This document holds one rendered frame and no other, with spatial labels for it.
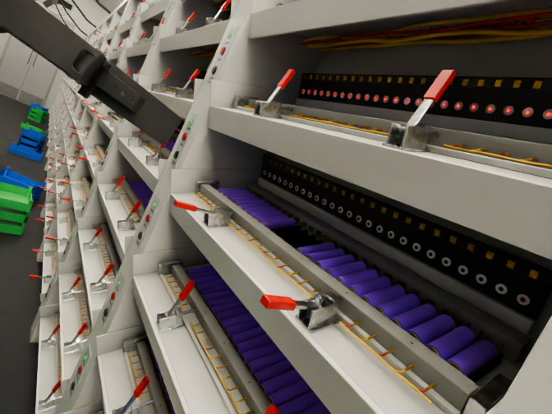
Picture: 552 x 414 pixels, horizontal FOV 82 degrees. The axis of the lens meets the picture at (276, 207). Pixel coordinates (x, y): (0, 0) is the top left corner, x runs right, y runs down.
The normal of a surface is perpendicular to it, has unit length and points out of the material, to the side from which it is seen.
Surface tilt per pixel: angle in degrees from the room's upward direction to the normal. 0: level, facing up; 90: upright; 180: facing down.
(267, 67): 90
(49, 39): 89
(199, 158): 90
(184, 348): 22
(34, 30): 89
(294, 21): 112
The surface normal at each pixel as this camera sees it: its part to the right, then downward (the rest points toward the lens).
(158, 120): 0.54, 0.33
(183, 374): 0.14, -0.94
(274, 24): -0.83, 0.07
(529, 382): -0.72, -0.29
